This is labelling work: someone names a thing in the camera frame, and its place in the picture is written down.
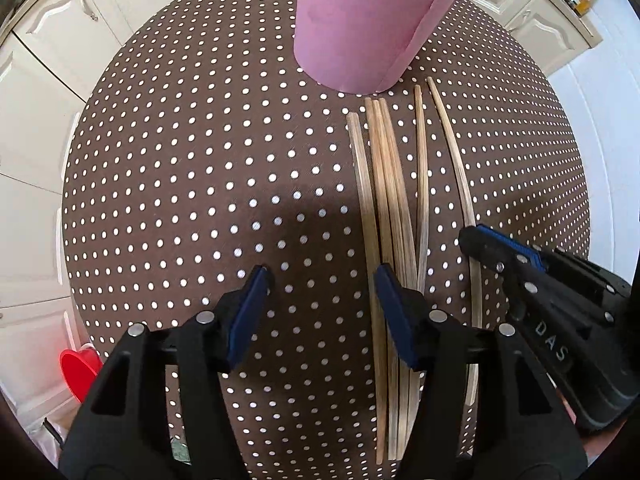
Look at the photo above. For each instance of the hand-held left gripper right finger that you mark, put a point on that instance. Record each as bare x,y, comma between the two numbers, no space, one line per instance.
395,310

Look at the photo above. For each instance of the pink cup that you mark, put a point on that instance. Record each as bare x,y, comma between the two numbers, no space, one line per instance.
360,25

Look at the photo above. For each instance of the single wooden chopstick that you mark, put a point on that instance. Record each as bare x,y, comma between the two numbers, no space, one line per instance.
456,155

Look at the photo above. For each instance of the red plastic basin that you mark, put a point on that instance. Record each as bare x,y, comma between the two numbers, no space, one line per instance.
77,372

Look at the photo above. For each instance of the bunch of wooden chopsticks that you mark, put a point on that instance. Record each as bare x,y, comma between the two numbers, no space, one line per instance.
385,170

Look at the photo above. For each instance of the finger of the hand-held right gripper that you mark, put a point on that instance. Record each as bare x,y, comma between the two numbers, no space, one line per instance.
530,252
492,260

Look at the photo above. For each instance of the brown polka dot tablecloth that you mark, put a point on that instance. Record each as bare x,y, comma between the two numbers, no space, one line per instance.
200,160

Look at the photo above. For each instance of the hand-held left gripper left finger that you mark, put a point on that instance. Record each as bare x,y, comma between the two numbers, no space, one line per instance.
247,305

